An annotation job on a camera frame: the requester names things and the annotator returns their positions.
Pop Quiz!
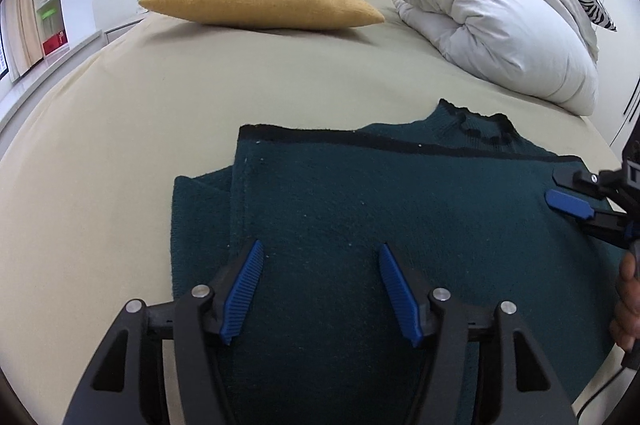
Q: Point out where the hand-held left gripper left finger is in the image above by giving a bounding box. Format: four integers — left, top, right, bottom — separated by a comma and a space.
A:
62, 239, 266, 425

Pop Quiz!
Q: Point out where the beige curtain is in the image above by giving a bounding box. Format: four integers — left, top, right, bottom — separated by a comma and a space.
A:
9, 0, 44, 79

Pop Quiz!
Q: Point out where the person's right hand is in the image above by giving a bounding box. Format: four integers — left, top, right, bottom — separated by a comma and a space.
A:
610, 249, 640, 354

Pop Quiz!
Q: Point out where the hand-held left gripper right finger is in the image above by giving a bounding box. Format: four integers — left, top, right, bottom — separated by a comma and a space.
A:
377, 243, 573, 425

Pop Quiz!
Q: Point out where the black cable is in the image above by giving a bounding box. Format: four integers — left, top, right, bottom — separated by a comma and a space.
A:
575, 350, 640, 422

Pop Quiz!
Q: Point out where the red box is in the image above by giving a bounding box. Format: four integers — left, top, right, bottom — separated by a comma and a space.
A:
42, 30, 68, 56

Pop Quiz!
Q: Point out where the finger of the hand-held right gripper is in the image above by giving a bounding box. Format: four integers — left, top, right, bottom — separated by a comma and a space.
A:
552, 167, 628, 202
545, 189, 640, 252

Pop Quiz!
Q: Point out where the white folded duvet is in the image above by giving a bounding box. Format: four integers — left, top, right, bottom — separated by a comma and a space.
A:
377, 0, 601, 116

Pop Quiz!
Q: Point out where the bed with beige sheet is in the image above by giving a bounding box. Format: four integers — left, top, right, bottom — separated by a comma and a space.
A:
0, 0, 640, 425

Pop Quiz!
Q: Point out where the dark green knit sweater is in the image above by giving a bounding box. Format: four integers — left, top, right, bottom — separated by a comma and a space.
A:
170, 99, 626, 425

